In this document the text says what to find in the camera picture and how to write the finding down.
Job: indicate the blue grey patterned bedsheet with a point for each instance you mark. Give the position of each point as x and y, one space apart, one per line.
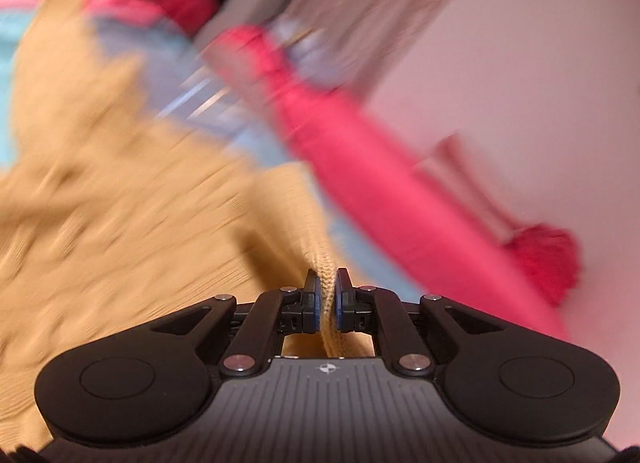
172 90

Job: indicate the red tassel cloth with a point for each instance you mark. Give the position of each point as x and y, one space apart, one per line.
551 258

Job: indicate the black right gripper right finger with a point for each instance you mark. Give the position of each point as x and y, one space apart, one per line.
505 381

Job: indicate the yellow cable-knit sweater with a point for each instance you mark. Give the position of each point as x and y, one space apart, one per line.
110 217

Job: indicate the red bed cover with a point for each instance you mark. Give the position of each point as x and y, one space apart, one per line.
300 90

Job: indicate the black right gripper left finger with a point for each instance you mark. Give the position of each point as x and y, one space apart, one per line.
152 380

